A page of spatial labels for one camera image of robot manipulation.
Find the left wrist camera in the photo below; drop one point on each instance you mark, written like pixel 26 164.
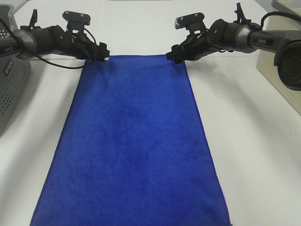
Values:
pixel 76 22

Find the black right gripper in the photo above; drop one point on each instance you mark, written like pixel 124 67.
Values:
pixel 192 49

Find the grey perforated plastic basket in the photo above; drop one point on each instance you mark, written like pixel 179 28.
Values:
pixel 14 72

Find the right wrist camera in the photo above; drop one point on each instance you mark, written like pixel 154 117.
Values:
pixel 193 23

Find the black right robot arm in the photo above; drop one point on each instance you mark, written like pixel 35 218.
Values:
pixel 242 35

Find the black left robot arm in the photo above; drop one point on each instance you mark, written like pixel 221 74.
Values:
pixel 29 41

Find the blue towel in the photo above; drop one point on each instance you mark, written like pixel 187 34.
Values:
pixel 132 152

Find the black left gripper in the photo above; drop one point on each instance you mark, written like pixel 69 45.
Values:
pixel 84 48

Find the beige storage box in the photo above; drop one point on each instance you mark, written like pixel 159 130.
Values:
pixel 283 68

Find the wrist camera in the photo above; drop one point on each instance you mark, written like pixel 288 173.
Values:
pixel 76 22
pixel 193 23

